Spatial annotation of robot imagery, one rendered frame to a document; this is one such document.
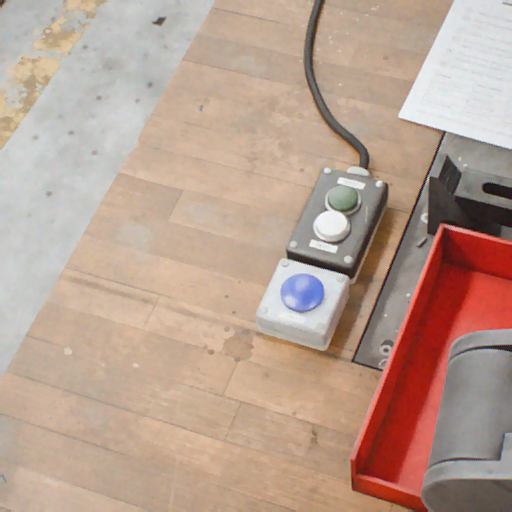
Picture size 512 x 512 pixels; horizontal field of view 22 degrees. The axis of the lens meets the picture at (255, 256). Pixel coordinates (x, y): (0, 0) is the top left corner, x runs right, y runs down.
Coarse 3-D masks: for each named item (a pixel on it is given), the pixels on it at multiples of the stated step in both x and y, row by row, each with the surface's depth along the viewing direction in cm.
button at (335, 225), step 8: (320, 216) 124; (328, 216) 124; (336, 216) 124; (344, 216) 123; (320, 224) 123; (328, 224) 123; (336, 224) 123; (344, 224) 123; (320, 232) 123; (328, 232) 123; (336, 232) 122; (344, 232) 123
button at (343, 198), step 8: (336, 192) 125; (344, 192) 125; (352, 192) 125; (328, 200) 125; (336, 200) 125; (344, 200) 125; (352, 200) 124; (336, 208) 124; (344, 208) 124; (352, 208) 124
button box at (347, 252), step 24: (312, 24) 142; (312, 72) 138; (360, 144) 132; (360, 168) 128; (312, 192) 126; (360, 192) 126; (384, 192) 126; (312, 216) 125; (360, 216) 124; (312, 240) 123; (336, 240) 123; (360, 240) 123; (312, 264) 123; (336, 264) 122; (360, 264) 124
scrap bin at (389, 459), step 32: (448, 256) 122; (480, 256) 120; (416, 288) 116; (448, 288) 122; (480, 288) 121; (416, 320) 118; (448, 320) 120; (480, 320) 119; (416, 352) 118; (448, 352) 118; (384, 384) 111; (416, 384) 116; (384, 416) 115; (416, 416) 114; (384, 448) 113; (416, 448) 113; (352, 480) 110; (384, 480) 109; (416, 480) 111
